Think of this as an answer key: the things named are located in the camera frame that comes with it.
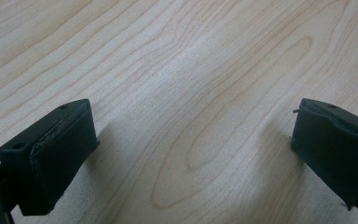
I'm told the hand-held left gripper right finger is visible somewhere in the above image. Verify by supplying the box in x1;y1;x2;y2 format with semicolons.
290;97;358;216

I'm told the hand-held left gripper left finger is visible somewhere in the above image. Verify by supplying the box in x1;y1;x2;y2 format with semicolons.
0;98;100;217

